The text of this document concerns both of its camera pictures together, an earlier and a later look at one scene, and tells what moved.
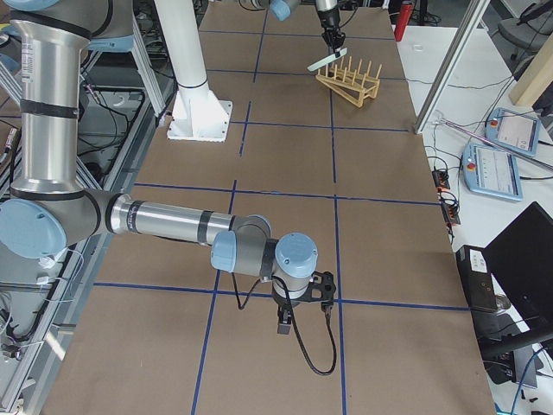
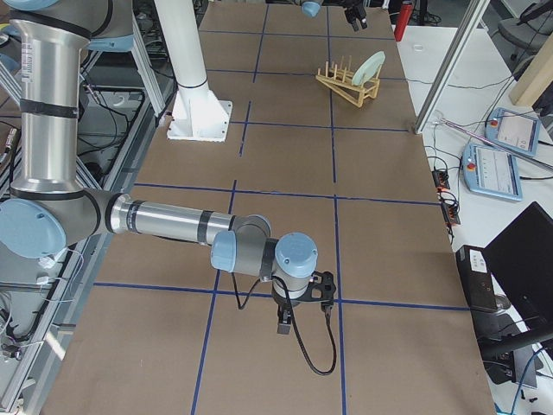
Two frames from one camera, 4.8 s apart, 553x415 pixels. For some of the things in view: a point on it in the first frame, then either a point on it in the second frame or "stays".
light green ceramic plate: x=338 y=54 to x=368 y=68
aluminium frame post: x=473 y=16 stays
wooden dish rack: x=352 y=85 stays
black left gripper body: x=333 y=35 to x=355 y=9
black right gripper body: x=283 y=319 stays
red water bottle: x=404 y=14 stays
